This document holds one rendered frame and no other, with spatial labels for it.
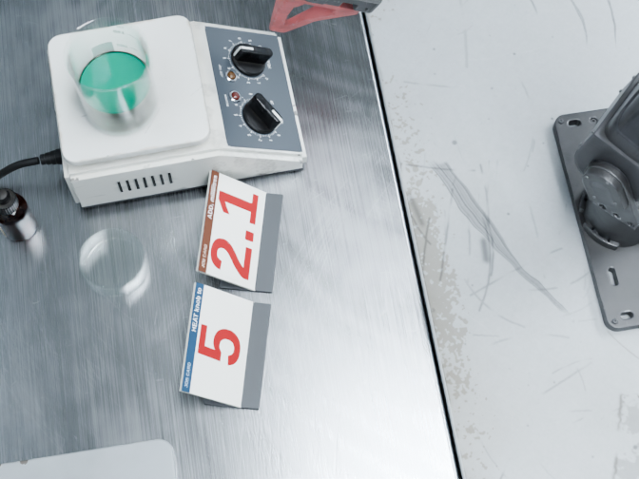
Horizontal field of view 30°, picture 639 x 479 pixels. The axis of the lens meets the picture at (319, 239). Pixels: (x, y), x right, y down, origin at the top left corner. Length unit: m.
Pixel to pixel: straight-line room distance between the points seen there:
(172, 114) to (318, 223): 0.16
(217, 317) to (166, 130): 0.16
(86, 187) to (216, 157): 0.11
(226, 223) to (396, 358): 0.18
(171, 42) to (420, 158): 0.24
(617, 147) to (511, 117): 0.19
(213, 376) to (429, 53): 0.36
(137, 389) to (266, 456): 0.12
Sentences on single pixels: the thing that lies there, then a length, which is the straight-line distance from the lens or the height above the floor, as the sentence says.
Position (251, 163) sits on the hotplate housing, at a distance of 1.00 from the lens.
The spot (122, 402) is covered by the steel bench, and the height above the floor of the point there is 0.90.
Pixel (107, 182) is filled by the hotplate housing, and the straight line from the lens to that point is 1.00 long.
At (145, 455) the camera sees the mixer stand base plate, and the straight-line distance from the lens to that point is 0.96.
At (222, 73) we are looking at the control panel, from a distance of 1.02.
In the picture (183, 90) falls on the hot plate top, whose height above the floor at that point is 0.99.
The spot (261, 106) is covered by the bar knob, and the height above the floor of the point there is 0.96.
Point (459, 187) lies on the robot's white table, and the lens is 1.05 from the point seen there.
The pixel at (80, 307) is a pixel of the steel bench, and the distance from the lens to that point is 1.01.
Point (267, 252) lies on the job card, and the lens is 1.01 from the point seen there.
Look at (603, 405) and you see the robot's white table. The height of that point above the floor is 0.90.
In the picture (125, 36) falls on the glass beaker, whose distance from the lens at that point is 0.94.
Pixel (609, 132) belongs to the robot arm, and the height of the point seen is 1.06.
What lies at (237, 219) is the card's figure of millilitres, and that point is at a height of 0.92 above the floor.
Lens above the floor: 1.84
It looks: 68 degrees down
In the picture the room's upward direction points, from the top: 2 degrees clockwise
